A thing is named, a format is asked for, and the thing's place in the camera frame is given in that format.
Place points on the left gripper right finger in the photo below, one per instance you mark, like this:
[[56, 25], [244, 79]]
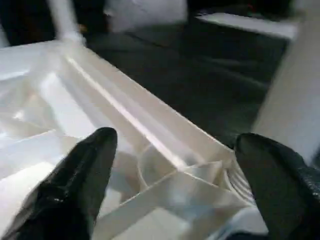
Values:
[[280, 187]]

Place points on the black sofa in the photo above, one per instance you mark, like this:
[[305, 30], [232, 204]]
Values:
[[25, 20]]

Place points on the white plastic table top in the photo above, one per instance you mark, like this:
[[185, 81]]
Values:
[[87, 87]]

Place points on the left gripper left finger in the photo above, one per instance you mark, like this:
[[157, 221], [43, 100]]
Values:
[[75, 187]]

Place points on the grey printed cushion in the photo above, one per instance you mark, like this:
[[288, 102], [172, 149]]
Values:
[[150, 15]]

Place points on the white flat board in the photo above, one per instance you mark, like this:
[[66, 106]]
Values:
[[250, 25]]

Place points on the white plastic table leg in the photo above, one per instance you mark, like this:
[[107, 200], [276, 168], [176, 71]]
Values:
[[287, 100], [66, 22]]

